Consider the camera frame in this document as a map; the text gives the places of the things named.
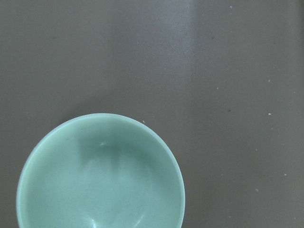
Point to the green bowl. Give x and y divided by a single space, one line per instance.
101 171

